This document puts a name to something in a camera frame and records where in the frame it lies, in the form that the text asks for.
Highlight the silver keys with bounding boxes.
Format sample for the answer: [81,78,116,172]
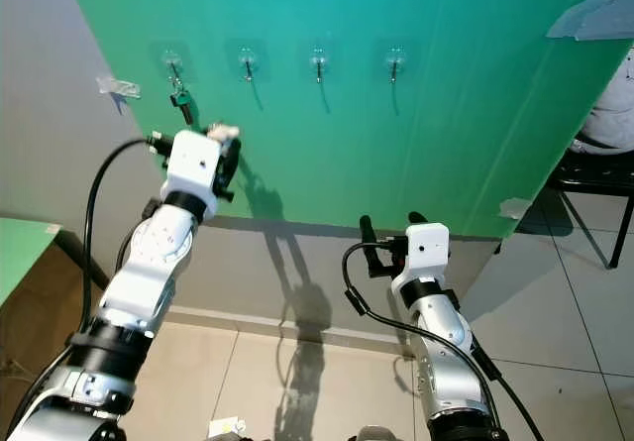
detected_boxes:
[208,122,242,141]

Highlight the keys with green black fob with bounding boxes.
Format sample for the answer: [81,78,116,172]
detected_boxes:
[170,80,195,125]

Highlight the crumpled clear tape piece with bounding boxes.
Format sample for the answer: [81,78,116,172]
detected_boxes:
[498,196,536,220]
[97,75,143,99]

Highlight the robot right leg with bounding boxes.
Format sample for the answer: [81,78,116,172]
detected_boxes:
[350,425,395,441]

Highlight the person in white clothes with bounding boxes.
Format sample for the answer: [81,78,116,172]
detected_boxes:
[577,47,634,155]

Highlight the small white floor tag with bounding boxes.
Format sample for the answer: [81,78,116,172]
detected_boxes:
[207,416,248,441]

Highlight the large clear tape piece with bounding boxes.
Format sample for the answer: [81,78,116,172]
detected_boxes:
[544,0,634,43]

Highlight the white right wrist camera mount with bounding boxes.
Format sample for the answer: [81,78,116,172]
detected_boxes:
[390,222,450,295]

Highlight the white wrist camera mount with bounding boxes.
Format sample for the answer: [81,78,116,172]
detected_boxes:
[390,222,450,295]
[161,129,225,202]

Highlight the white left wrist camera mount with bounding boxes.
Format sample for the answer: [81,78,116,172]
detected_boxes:
[161,129,225,202]

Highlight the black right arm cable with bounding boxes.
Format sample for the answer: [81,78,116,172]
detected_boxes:
[341,241,548,441]

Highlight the green wall board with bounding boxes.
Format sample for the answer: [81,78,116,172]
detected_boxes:
[59,0,634,240]

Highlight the clear adhesive wall hook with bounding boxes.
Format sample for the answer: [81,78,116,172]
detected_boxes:
[304,44,336,84]
[380,44,414,85]
[232,44,264,84]
[158,45,190,85]

